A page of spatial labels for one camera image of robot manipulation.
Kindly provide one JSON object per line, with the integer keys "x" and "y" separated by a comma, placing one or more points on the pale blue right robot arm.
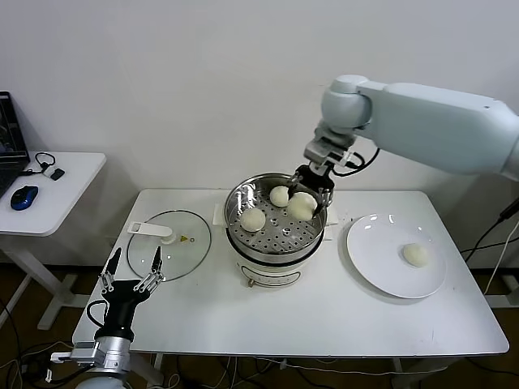
{"x": 430, "y": 121}

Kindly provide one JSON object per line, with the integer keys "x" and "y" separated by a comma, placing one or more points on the white steamed baozi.
{"x": 279, "y": 196}
{"x": 415, "y": 255}
{"x": 254, "y": 220}
{"x": 301, "y": 206}

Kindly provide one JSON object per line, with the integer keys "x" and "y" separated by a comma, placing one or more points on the round white plate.
{"x": 373, "y": 251}

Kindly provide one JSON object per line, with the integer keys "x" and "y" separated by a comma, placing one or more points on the black laptop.
{"x": 10, "y": 162}

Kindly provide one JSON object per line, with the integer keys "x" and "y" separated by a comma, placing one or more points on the small white device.
{"x": 49, "y": 171}

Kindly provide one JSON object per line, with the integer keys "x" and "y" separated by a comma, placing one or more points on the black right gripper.
{"x": 316, "y": 178}

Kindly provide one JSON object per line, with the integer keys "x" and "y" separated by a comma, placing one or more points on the perforated steel steamer basket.
{"x": 292, "y": 239}

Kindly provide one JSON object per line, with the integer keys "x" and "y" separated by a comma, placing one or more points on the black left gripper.
{"x": 121, "y": 306}

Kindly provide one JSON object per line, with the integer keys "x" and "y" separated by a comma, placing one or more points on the white side table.
{"x": 69, "y": 194}

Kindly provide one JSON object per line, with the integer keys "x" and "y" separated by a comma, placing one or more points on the blue computer mouse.
{"x": 25, "y": 197}

